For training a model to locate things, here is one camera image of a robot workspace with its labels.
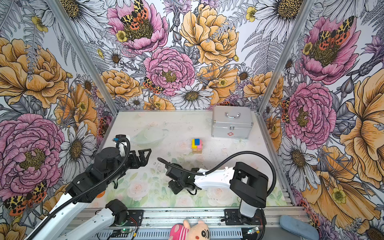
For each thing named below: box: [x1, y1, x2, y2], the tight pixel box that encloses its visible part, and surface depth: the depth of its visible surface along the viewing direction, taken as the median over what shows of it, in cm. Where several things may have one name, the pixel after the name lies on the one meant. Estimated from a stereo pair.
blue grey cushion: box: [279, 215, 320, 240], surface depth 71 cm
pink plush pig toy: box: [169, 219, 211, 240], surface depth 66 cm
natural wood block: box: [192, 148, 203, 154], surface depth 98 cm
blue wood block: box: [194, 138, 201, 146], surface depth 96 cm
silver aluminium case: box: [211, 105, 254, 139], surface depth 100 cm
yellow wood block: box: [191, 139, 198, 149], surface depth 96 cm
